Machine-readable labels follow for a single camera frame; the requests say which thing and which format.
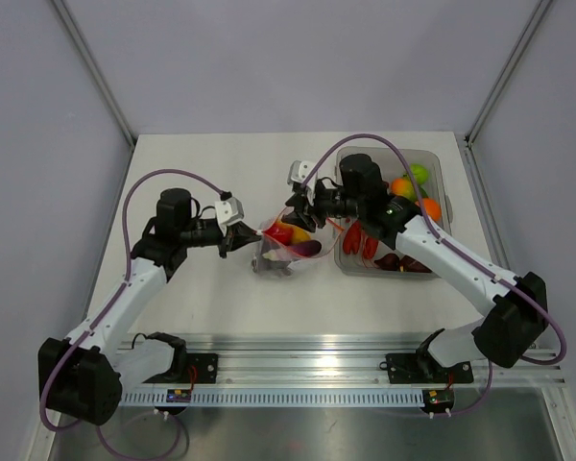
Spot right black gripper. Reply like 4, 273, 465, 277
283, 181, 366, 233

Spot yellow toy potato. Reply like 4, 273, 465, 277
290, 226, 312, 246

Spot red toy tomato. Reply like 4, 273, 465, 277
263, 221, 294, 245

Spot purple toy eggplant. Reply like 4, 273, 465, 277
291, 239, 323, 257

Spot clear zip top bag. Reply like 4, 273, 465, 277
251, 207, 346, 278

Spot dark purple toy grapes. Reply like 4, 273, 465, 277
252, 247, 298, 278

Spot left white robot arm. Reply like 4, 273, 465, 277
37, 188, 260, 431

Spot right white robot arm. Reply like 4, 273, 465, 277
286, 154, 548, 382

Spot clear plastic food bin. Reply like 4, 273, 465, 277
334, 146, 453, 280

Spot red toy lobster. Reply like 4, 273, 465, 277
342, 221, 379, 260

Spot dark red toy fig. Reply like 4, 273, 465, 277
374, 253, 400, 272

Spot orange green toy mango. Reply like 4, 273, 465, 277
390, 178, 428, 202

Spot dark red toy apple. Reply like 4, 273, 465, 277
399, 255, 432, 274

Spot green toy lime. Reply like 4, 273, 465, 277
409, 163, 430, 185

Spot toy orange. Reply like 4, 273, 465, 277
415, 198, 443, 224

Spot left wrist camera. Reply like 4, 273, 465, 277
214, 197, 245, 227

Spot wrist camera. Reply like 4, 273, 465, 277
287, 160, 318, 204
214, 197, 245, 227

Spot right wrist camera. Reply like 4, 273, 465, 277
287, 160, 318, 204

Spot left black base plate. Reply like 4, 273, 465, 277
174, 352, 219, 386

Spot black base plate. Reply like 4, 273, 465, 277
174, 352, 219, 386
379, 352, 474, 384

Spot aluminium rail frame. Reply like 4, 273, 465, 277
45, 311, 567, 388

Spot white slotted cable duct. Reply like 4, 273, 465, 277
120, 388, 424, 408

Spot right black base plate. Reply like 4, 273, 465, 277
379, 352, 474, 384

